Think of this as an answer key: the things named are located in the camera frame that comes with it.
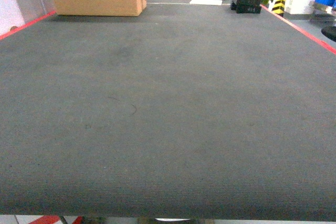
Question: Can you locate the white flat board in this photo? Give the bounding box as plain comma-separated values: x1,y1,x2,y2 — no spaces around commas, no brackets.
190,0,223,6

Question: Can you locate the black equipment case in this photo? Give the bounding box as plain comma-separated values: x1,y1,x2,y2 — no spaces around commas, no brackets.
230,0,261,14

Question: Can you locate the yellow black striped bollard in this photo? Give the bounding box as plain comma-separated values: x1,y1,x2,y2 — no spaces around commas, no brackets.
271,0,286,17

